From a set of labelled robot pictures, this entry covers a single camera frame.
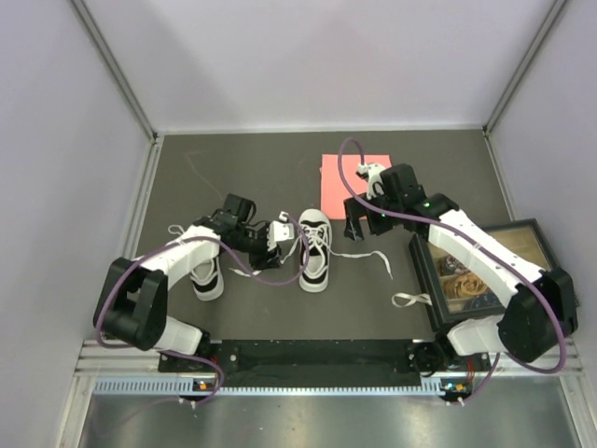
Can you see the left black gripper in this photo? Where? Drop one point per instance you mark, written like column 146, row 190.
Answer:
column 265, row 258

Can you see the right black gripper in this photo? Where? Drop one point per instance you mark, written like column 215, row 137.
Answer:
column 354, row 229

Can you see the black white sneaker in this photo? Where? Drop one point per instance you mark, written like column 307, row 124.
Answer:
column 206, row 277
column 314, row 258

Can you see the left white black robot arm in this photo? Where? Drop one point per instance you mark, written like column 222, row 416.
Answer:
column 133, row 305

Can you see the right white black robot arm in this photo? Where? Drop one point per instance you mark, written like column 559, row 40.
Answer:
column 539, row 305

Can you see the pink folded cloth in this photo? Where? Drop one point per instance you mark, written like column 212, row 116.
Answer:
column 333, row 192

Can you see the loose white shoelace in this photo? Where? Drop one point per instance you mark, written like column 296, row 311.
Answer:
column 403, row 300

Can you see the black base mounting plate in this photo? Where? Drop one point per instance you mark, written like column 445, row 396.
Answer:
column 334, row 363

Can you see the black glass-lid display box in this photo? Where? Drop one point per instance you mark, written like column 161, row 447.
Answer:
column 457, row 294

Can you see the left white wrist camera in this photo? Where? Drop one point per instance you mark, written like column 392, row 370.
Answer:
column 280, row 230

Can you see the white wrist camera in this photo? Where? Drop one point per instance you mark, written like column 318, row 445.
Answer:
column 372, row 173
column 280, row 230

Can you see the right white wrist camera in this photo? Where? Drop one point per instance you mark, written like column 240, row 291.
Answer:
column 372, row 173

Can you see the aluminium extrusion rail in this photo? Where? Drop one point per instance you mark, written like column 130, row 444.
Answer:
column 95, row 359

